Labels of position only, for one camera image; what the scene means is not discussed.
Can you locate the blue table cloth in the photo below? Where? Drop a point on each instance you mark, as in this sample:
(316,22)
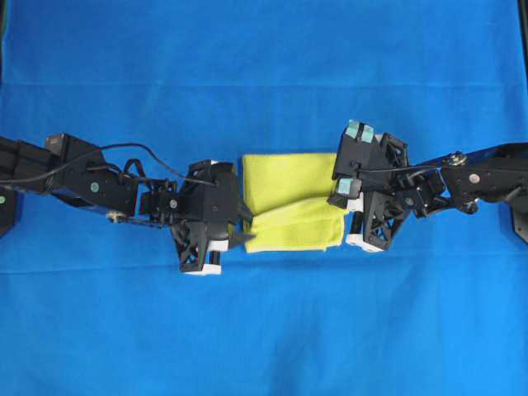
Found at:
(93,308)

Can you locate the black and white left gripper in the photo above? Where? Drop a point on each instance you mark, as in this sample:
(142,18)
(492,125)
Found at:
(199,244)

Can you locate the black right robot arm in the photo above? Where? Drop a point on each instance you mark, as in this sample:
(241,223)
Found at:
(379,186)

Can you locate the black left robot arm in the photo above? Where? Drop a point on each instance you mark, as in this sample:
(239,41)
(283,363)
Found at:
(76,172)

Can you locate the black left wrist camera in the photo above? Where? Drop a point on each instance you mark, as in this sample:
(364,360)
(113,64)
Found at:
(214,197)

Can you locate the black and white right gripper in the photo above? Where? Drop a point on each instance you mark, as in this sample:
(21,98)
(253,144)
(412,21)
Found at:
(376,217)

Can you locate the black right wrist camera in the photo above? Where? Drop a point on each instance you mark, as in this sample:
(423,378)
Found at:
(361,148)

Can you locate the green towel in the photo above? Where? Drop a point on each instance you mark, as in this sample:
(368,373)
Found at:
(288,196)

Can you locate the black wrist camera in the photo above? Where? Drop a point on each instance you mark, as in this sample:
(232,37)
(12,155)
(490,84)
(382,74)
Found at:
(361,148)
(214,197)

